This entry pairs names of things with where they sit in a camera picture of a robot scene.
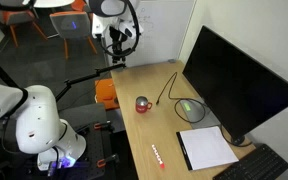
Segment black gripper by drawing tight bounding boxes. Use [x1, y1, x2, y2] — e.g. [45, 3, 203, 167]
[108, 26, 127, 65]

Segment white red-dotted marker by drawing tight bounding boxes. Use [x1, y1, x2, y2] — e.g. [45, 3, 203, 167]
[151, 144, 166, 169]

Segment red metal mug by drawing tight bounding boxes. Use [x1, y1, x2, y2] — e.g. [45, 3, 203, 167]
[135, 95, 153, 114]

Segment orange box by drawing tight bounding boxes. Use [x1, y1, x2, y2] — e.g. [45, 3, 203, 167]
[94, 78, 120, 111]

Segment whiteboard with drawings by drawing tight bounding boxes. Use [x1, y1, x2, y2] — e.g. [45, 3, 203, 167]
[103, 0, 197, 68]

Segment grey chair orange legs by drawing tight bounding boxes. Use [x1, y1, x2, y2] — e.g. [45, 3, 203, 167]
[49, 10, 98, 60]

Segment orange black clamp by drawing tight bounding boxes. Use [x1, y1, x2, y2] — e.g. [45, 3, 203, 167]
[96, 153, 120, 168]
[93, 120, 116, 132]

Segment white round table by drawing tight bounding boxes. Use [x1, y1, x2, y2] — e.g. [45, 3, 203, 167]
[33, 0, 76, 9]

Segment grey monitor stand base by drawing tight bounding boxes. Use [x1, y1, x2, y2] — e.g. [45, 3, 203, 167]
[180, 98, 222, 130]

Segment black computer monitor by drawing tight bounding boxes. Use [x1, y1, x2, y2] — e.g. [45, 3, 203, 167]
[182, 25, 288, 147]

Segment white notepad black binding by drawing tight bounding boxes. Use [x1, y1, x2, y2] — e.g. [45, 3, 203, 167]
[175, 125, 240, 172]

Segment black keyboard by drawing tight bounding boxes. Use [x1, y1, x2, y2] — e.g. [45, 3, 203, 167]
[212, 143, 288, 180]

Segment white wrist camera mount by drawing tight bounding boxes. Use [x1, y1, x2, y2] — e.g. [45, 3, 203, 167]
[118, 20, 144, 38]

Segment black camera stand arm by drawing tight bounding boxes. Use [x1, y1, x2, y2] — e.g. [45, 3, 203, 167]
[54, 63, 127, 103]

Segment black looped table cable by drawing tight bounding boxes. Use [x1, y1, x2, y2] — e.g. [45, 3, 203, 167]
[155, 71, 207, 124]

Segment black monitor cable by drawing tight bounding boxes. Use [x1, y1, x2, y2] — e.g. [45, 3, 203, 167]
[219, 125, 253, 148]

